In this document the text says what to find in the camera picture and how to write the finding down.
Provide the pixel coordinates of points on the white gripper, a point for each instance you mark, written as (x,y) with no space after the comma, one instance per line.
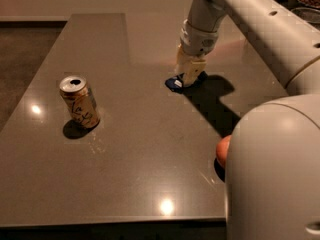
(199,40)

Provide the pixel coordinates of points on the blue rxbar blueberry wrapper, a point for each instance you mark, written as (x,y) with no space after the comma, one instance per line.
(177,84)

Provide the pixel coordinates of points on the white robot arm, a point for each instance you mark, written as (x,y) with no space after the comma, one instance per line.
(272,167)

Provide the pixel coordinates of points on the red apple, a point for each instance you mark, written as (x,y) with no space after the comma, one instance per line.
(222,150)

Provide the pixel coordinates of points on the orange La Croix soda can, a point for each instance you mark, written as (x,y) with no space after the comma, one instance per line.
(81,104)

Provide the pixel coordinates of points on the glass jar with black lid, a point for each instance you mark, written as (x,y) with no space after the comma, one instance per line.
(288,4)

